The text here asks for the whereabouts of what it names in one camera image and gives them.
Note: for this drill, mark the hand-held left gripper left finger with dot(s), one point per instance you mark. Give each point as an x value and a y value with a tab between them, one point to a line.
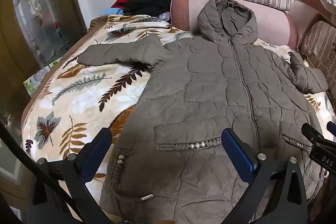
95	153

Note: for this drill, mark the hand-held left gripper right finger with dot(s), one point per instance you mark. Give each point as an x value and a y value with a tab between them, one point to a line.
237	153

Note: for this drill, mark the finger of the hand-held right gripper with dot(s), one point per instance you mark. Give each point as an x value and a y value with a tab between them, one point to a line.
331	125
312	134

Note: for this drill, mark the olive quilted hooded jacket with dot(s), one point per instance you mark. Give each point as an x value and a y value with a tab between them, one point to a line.
210	82

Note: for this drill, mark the cream leaf print blanket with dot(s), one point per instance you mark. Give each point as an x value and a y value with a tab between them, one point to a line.
78	98

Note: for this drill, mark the small striped floral cushion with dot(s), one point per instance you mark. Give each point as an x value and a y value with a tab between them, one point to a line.
321	50

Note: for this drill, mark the green patterned mat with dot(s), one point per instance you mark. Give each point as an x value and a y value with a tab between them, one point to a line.
34	81

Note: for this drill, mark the pink bolster cushion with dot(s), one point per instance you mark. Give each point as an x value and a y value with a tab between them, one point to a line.
270	24

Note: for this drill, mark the white cloth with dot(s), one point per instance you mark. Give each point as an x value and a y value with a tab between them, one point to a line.
328	3

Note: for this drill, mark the light blue garment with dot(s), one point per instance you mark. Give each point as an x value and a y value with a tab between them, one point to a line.
115	11

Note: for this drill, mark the wooden door with glass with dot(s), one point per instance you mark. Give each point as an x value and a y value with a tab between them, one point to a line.
44	16

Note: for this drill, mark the purple sparkly item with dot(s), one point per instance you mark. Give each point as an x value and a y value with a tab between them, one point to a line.
164	16

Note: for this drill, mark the black garment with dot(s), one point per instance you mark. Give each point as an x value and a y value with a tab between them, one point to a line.
152	3

